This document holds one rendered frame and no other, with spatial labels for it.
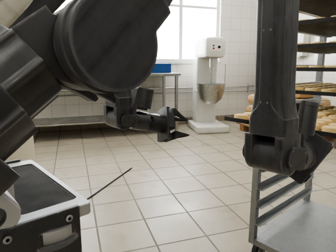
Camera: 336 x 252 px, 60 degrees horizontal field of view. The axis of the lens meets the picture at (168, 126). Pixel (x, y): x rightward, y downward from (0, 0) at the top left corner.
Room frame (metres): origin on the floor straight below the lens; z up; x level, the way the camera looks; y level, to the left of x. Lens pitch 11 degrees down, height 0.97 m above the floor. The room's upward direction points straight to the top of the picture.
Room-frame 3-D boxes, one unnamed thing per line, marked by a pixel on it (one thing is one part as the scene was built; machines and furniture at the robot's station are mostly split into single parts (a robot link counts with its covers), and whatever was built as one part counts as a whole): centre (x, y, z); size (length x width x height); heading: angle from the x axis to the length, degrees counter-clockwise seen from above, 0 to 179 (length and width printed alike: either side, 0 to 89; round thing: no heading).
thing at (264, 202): (1.47, -0.66, 0.33); 0.64 x 0.03 x 0.03; 132
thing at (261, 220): (1.47, -0.66, 0.24); 0.64 x 0.03 x 0.03; 132
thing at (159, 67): (4.45, 0.19, 0.95); 0.40 x 0.30 x 0.14; 111
